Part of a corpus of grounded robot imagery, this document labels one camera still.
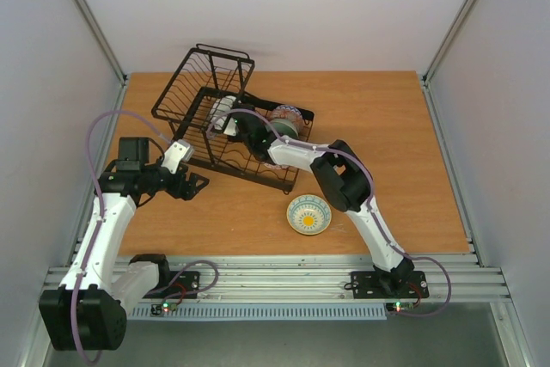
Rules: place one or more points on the teal green bowl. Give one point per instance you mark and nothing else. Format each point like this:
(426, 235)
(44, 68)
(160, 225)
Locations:
(284, 127)

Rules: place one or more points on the yellow blue patterned bowl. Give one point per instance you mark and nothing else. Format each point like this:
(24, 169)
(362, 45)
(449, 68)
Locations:
(309, 214)

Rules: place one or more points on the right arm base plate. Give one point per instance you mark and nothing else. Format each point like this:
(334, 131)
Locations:
(366, 285)

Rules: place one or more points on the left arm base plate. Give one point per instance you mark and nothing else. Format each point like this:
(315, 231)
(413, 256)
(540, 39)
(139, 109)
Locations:
(188, 282)

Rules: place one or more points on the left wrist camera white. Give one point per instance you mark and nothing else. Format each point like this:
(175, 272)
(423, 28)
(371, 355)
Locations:
(179, 151)

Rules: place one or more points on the white ceramic bowl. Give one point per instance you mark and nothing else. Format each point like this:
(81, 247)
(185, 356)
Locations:
(217, 114)

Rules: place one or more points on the grey slotted cable duct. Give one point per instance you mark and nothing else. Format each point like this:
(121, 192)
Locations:
(203, 312)

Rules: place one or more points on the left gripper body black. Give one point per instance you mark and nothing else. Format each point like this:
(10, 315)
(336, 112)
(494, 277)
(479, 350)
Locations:
(177, 190)

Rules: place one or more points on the blue orange patterned bowl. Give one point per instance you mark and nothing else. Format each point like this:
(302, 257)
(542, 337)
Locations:
(288, 112)

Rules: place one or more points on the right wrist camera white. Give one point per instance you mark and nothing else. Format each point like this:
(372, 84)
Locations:
(230, 129)

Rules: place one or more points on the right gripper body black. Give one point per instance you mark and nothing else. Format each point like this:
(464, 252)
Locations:
(240, 122)

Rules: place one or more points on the black wire dish rack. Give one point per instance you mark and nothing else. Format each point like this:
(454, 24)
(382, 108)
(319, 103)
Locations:
(205, 74)

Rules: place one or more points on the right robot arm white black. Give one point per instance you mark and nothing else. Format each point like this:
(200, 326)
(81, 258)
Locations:
(347, 185)

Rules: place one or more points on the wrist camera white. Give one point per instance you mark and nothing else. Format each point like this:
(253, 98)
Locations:
(179, 151)
(230, 129)

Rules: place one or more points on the red white patterned bowl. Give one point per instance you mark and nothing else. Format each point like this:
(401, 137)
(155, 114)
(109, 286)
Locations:
(275, 166)

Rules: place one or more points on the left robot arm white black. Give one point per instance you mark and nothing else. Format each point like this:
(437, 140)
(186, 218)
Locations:
(89, 309)

